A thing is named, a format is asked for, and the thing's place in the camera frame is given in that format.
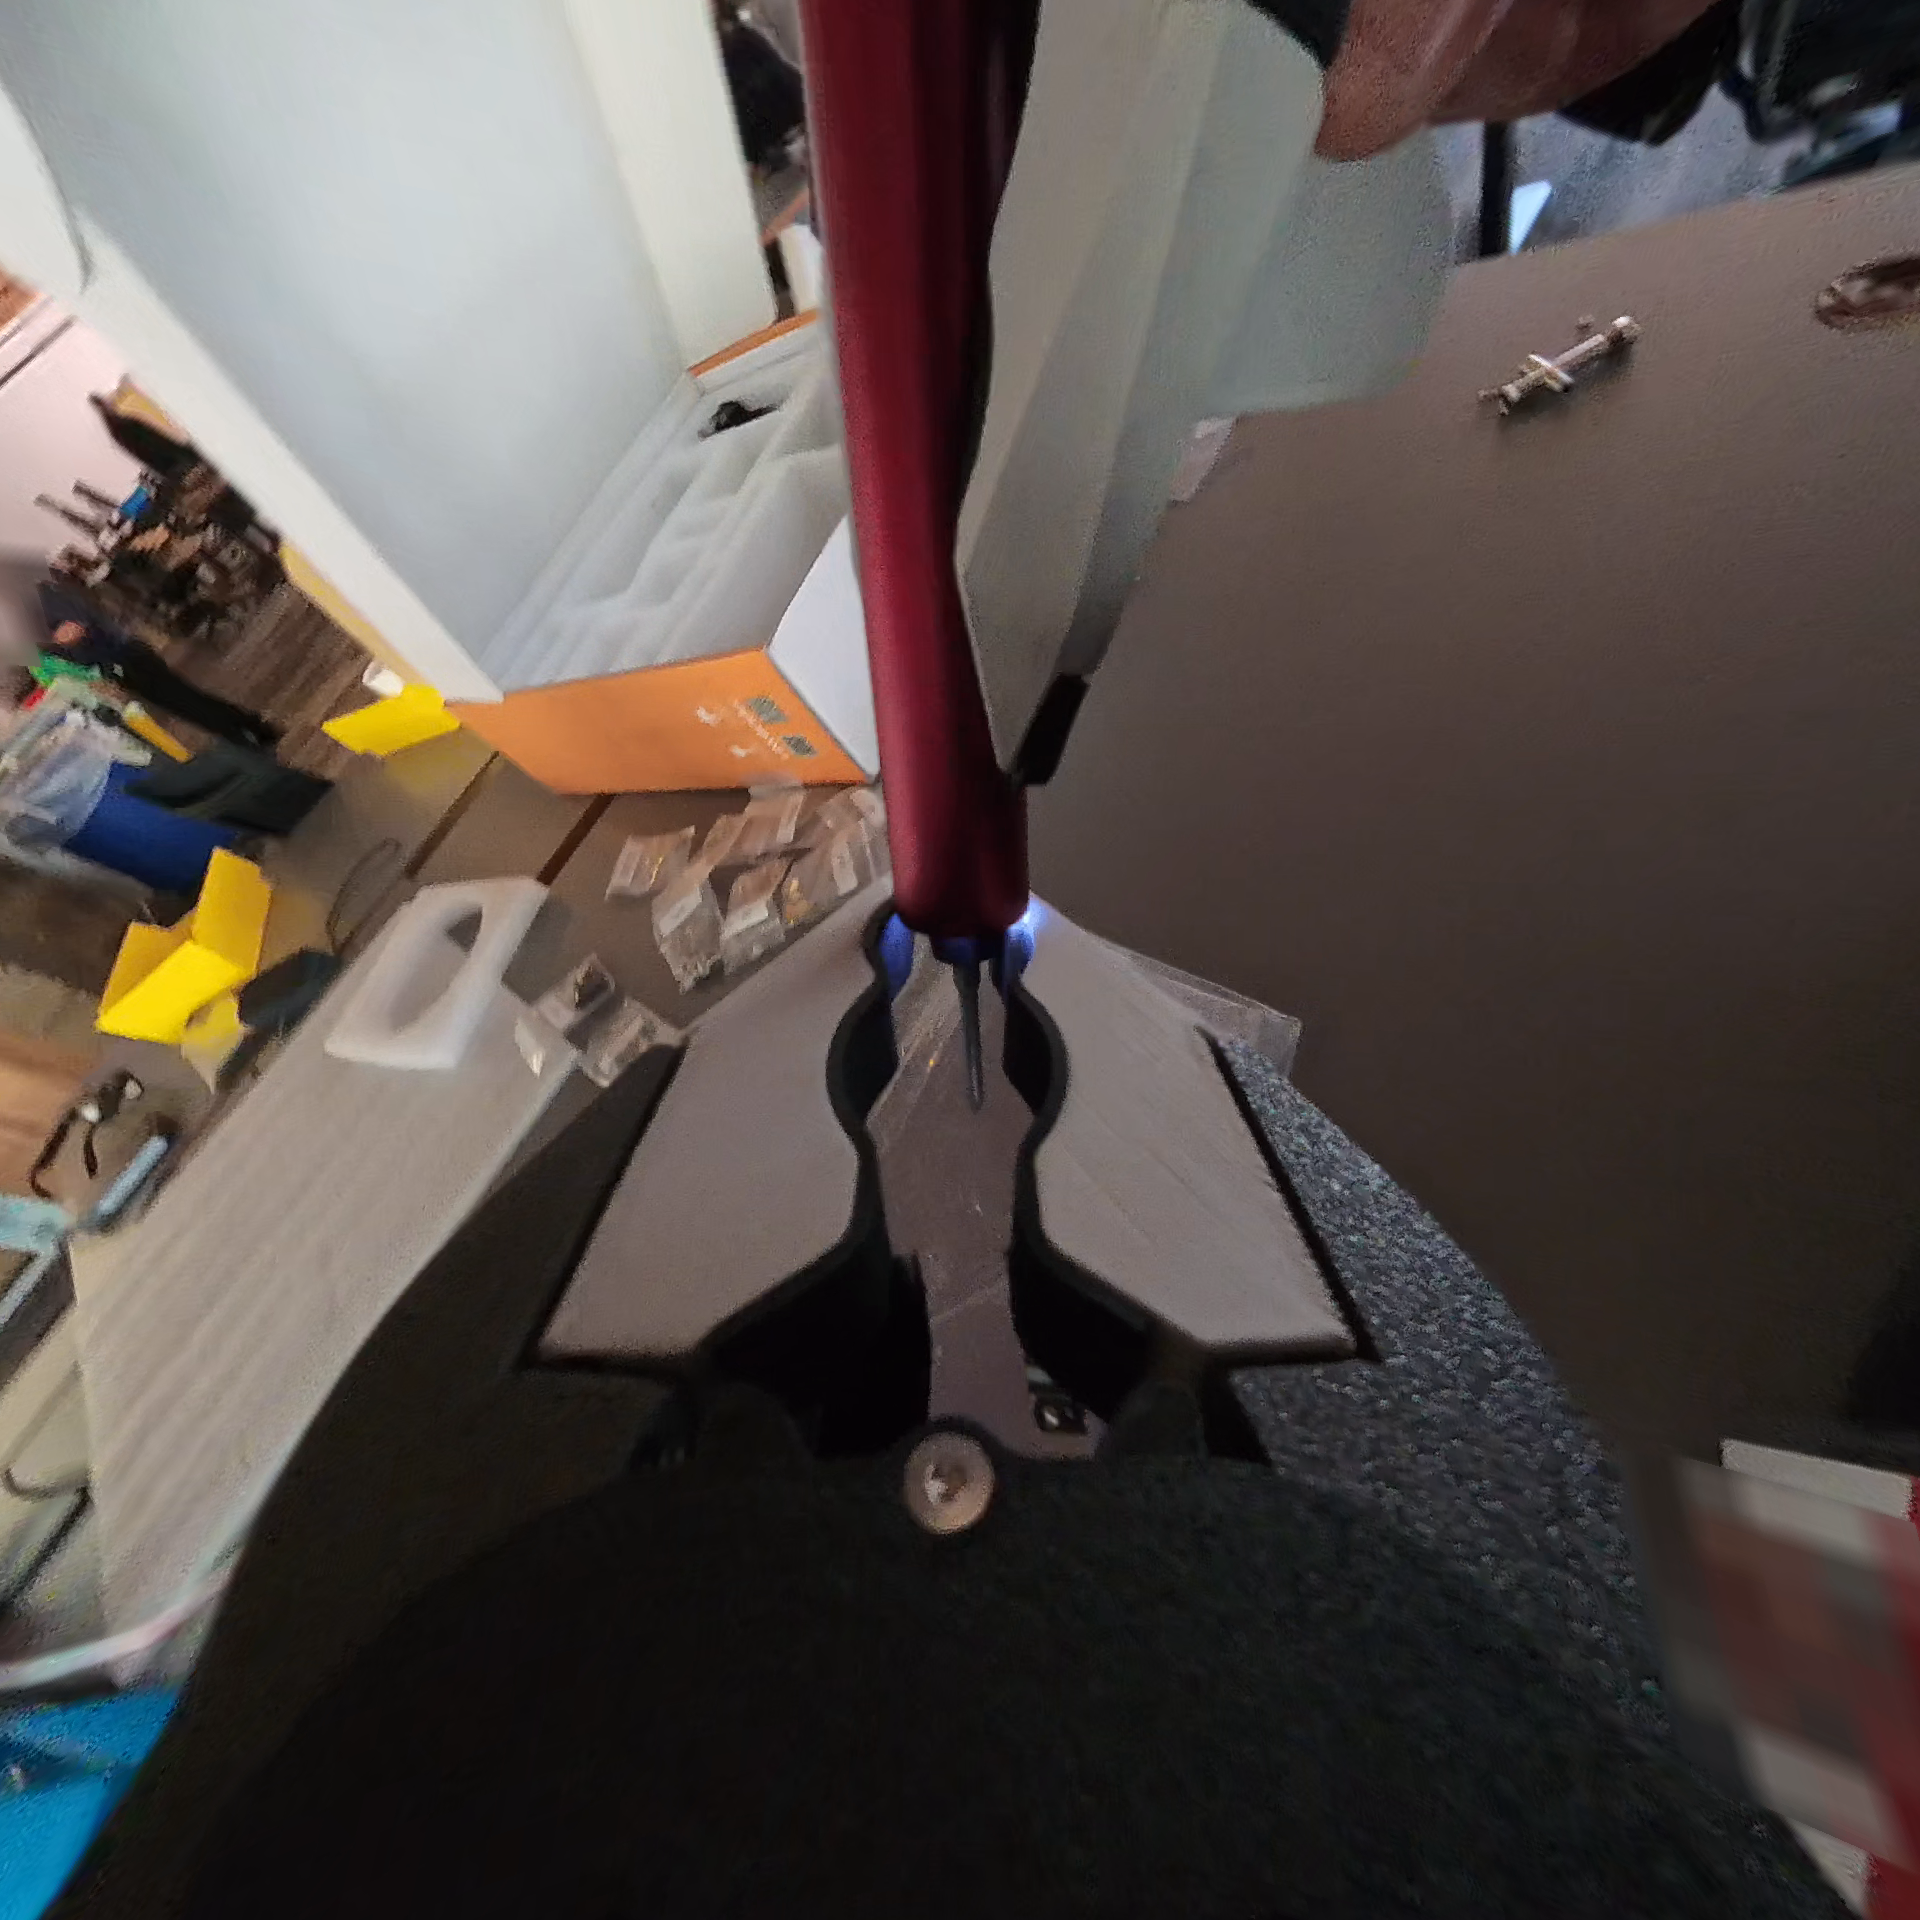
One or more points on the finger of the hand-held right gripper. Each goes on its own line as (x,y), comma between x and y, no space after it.
(1095,375)

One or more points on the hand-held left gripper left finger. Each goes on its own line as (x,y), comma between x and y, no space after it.
(719,1199)

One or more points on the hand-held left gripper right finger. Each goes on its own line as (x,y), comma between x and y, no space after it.
(1186,1199)

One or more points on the red electric screwdriver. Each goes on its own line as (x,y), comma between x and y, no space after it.
(916,450)

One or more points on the wood-edged grey desk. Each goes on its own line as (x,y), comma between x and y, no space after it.
(452,788)

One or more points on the person's right hand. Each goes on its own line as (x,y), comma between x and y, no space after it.
(1469,61)

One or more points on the large clear plastic bag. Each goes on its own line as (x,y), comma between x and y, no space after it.
(1228,1006)

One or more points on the metal bolt assembly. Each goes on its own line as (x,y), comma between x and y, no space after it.
(1552,373)

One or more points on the group of small screw bags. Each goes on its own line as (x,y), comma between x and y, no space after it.
(707,931)

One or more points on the white foam block with hole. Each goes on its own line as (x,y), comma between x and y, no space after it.
(390,1019)

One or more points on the white foam sheet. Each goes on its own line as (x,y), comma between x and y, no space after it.
(302,1274)

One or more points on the orange white cardboard box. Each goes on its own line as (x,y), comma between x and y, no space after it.
(645,734)

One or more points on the black computer mouse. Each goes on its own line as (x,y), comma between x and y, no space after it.
(286,989)

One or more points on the small yellow box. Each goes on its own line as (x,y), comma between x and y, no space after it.
(384,727)

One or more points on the large open yellow box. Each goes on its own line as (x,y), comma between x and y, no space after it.
(164,982)

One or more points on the black bin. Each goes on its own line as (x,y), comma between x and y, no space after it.
(250,788)

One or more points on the black eyeglasses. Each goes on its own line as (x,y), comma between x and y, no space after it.
(90,1112)

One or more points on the blue bin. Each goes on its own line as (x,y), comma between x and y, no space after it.
(141,832)

